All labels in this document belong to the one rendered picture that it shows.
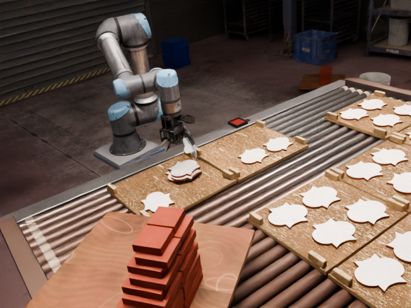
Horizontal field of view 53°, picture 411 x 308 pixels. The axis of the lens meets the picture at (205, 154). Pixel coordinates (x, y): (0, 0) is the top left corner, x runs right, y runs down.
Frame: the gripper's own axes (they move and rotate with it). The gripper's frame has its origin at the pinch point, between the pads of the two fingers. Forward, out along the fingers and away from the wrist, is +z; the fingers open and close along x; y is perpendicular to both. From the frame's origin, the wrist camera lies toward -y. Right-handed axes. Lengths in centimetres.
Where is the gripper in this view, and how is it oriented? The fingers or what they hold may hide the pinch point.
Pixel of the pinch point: (181, 154)
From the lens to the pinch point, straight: 169.3
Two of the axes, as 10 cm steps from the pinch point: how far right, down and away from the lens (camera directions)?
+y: -5.3, 4.5, -7.2
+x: 8.4, 1.8, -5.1
